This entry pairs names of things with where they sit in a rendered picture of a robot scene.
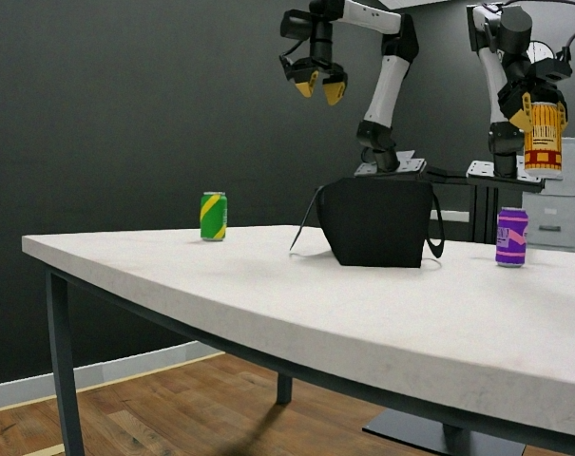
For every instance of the purple drink can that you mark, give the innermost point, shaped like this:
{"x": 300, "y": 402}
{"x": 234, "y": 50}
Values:
{"x": 511, "y": 238}

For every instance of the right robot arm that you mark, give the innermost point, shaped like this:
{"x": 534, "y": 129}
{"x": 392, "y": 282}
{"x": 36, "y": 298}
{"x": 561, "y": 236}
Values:
{"x": 399, "y": 48}

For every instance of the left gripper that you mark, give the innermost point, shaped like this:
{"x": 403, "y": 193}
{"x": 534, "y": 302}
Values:
{"x": 515, "y": 102}

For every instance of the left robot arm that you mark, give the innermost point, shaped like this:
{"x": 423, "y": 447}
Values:
{"x": 514, "y": 37}

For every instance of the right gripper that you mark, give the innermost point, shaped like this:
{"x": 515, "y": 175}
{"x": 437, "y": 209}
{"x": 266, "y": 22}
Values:
{"x": 305, "y": 74}

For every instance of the black tote bag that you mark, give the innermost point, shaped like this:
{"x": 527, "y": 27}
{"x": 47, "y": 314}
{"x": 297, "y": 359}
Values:
{"x": 377, "y": 221}

